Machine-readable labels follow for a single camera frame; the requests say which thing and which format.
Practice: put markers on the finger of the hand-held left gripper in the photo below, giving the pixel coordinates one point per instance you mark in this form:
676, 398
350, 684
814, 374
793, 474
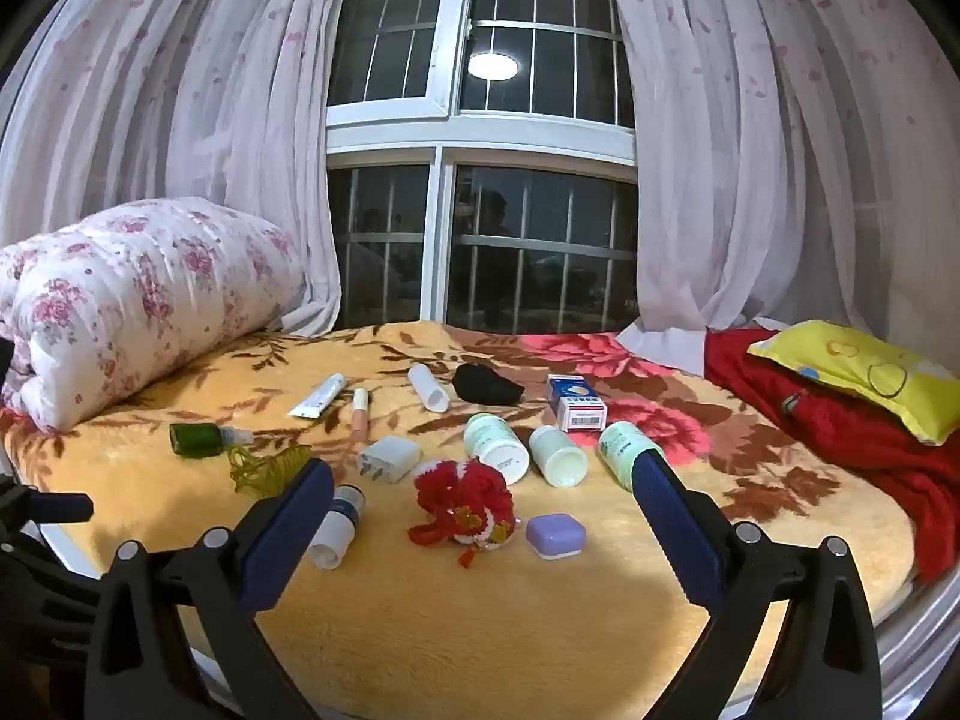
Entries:
60, 506

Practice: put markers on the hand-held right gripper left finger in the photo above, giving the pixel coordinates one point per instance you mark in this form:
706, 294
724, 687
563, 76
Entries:
289, 532

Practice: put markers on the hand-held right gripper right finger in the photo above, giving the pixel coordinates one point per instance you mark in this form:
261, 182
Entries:
675, 532

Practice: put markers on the white bottle with green label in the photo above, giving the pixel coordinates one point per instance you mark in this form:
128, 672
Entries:
559, 456
495, 450
619, 450

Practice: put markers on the white translucent cylinder tube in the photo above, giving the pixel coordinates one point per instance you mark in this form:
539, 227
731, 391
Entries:
427, 388

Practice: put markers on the white bottle with blue band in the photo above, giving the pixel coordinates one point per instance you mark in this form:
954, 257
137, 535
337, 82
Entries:
337, 529

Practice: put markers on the yellow-green mesh net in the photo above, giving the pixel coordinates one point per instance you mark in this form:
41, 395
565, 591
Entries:
262, 469

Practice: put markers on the purple rounded case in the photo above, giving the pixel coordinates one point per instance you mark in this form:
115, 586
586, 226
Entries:
555, 535

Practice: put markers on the white charger plug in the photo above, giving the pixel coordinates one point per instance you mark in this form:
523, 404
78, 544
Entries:
388, 459

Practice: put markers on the dark green glass bottle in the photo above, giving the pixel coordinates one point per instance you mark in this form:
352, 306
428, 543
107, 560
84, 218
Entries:
196, 439

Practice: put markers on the white squeeze tube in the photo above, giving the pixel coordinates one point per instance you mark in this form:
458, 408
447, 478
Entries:
319, 397

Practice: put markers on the pink lip gloss tube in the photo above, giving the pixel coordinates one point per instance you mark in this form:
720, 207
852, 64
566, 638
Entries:
361, 412

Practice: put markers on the blue and white carton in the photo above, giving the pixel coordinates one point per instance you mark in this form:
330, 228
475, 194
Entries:
576, 403

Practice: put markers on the red plush toy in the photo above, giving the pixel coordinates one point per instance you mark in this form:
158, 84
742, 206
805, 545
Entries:
465, 502

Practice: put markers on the red fleece blanket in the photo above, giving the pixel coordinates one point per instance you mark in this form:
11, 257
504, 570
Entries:
840, 435

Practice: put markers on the yellow floral fleece blanket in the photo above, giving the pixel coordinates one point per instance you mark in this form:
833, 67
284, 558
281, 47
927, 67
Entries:
450, 637

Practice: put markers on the floral white rolled quilt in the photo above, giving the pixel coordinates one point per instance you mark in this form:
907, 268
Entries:
150, 292

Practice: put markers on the yellow packet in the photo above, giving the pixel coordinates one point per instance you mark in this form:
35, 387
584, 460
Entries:
847, 367

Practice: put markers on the black cloth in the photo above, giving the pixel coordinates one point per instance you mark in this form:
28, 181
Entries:
487, 382

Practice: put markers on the grey striped mattress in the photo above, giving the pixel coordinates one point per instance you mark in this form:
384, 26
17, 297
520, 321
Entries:
919, 637

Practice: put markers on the sheer pink-patterned curtain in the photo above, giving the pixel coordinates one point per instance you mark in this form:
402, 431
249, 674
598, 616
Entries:
187, 90
765, 127

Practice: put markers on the white-framed barred window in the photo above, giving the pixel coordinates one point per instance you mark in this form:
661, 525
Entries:
442, 127

